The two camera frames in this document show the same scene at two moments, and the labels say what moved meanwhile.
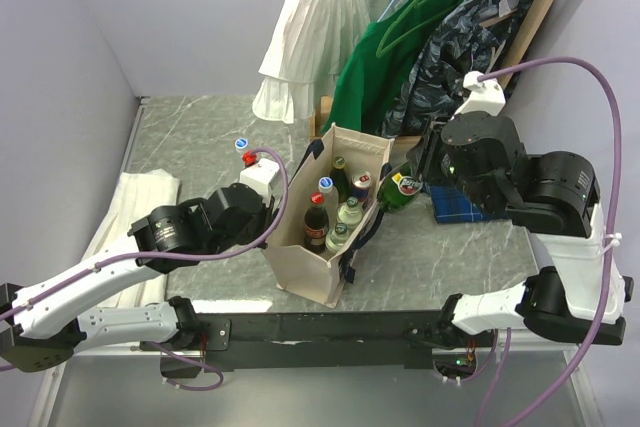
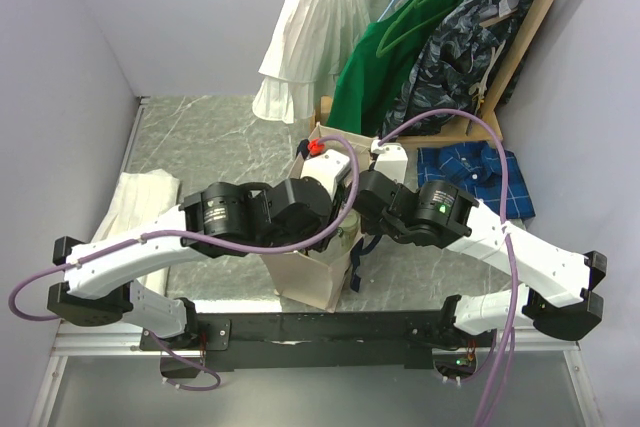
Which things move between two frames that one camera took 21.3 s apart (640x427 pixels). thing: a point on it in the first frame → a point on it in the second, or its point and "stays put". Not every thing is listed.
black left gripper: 266,221 → 329,221
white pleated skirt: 317,25 stays put
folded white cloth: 136,192 stays put
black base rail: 313,341 stays put
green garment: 377,58 stays put
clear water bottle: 240,144 → 348,230
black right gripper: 424,161 → 371,225
